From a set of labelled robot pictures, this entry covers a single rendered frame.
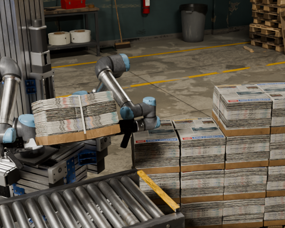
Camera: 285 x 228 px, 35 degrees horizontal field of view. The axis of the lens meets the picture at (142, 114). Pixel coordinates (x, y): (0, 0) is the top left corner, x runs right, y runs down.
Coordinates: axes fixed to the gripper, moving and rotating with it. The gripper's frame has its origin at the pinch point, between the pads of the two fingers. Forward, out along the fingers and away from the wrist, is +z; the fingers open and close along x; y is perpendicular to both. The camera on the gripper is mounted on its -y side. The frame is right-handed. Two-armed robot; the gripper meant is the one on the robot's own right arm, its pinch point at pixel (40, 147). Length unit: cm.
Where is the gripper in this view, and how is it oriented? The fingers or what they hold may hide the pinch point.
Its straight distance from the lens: 248.2
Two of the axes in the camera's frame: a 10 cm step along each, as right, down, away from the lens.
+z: 9.1, -1.6, 3.9
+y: -1.7, -9.8, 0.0
